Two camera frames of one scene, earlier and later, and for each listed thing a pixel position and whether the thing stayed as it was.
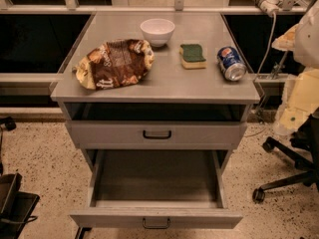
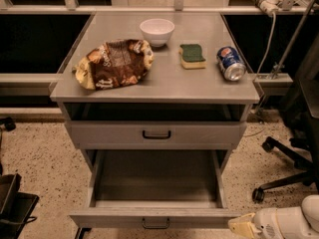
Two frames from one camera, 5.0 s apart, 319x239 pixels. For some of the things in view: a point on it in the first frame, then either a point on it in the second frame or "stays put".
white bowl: x=158 y=31 stays put
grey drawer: x=158 y=189 stays put
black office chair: x=303 y=150 stays put
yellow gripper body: x=308 y=43 -> x=264 y=223
